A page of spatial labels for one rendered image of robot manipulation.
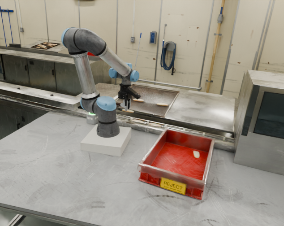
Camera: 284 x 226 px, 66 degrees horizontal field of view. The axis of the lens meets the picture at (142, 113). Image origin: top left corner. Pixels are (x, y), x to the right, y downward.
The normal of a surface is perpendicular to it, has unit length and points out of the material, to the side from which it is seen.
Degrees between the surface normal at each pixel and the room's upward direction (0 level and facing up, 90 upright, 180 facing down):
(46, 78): 90
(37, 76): 91
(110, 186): 0
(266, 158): 89
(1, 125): 90
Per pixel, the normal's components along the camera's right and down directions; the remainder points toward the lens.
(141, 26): -0.36, 0.32
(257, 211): 0.06, -0.93
